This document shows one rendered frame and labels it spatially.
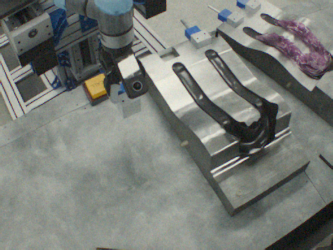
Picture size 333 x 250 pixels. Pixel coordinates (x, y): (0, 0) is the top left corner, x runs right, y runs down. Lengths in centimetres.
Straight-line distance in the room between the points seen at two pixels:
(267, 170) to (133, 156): 36
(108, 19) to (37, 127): 52
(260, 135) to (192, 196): 23
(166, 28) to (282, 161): 160
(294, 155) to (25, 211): 75
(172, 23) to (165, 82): 144
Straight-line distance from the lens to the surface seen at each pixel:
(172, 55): 131
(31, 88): 217
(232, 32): 141
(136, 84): 96
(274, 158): 116
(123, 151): 121
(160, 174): 117
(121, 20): 89
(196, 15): 269
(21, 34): 131
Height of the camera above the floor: 185
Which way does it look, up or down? 58 degrees down
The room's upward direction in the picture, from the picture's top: straight up
